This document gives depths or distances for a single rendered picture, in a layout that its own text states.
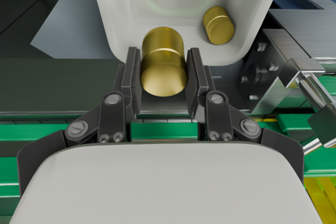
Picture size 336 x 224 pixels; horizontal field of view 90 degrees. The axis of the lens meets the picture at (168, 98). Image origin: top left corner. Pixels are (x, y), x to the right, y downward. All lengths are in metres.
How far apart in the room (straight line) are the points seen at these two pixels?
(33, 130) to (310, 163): 0.36
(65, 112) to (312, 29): 0.35
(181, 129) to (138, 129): 0.06
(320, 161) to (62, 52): 0.63
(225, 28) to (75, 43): 0.44
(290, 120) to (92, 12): 0.47
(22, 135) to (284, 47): 0.35
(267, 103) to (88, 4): 0.44
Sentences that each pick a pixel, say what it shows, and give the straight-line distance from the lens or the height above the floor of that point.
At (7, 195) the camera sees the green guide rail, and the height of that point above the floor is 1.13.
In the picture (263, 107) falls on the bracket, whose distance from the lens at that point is 0.27.
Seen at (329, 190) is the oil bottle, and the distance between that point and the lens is 0.34.
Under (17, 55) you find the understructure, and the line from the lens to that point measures 0.88.
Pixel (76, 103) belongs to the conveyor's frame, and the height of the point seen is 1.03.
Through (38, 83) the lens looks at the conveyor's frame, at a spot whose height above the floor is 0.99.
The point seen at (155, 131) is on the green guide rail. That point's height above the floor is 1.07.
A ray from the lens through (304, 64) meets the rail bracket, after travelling 0.21.
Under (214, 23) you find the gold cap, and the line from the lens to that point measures 0.24.
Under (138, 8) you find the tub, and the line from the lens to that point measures 0.27.
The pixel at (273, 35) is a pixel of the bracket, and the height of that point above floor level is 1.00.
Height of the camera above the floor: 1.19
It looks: 39 degrees down
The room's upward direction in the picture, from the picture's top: 178 degrees clockwise
